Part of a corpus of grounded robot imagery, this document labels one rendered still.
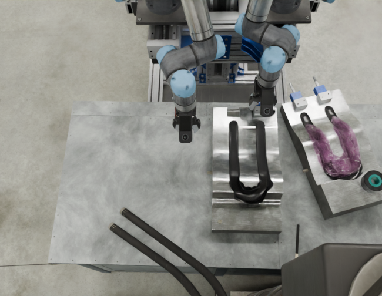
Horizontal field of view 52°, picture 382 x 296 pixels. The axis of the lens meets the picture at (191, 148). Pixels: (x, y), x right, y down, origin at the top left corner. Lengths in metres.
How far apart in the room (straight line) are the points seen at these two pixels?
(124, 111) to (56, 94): 1.17
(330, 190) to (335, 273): 1.21
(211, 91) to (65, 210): 1.22
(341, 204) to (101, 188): 0.93
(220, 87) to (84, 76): 0.99
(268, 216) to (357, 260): 1.18
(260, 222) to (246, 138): 0.33
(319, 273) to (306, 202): 1.28
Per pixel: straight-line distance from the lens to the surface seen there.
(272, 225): 1.53
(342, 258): 0.36
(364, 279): 0.36
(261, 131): 1.62
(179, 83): 1.22
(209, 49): 1.31
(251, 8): 1.39
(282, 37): 1.41
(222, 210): 1.52
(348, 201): 1.57
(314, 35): 3.06
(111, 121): 1.76
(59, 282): 2.49
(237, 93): 2.46
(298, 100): 1.71
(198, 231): 1.57
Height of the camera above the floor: 2.34
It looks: 68 degrees down
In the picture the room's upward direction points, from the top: 5 degrees counter-clockwise
